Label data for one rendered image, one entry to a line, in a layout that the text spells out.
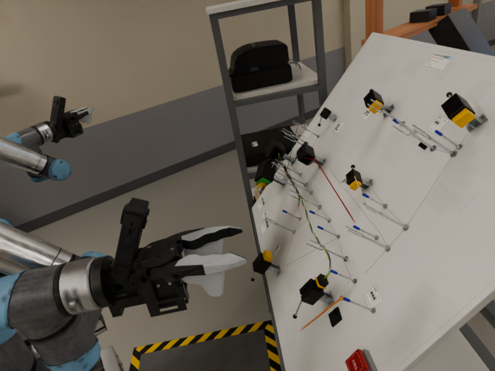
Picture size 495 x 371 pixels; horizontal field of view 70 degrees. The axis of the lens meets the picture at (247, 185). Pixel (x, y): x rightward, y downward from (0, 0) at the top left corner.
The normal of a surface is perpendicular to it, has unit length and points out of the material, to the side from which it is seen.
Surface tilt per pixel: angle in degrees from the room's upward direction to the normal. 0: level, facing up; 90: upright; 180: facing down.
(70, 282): 40
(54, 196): 90
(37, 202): 90
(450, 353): 0
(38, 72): 90
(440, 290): 49
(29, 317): 91
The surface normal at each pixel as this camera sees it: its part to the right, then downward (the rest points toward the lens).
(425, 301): -0.85, -0.42
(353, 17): 0.52, 0.33
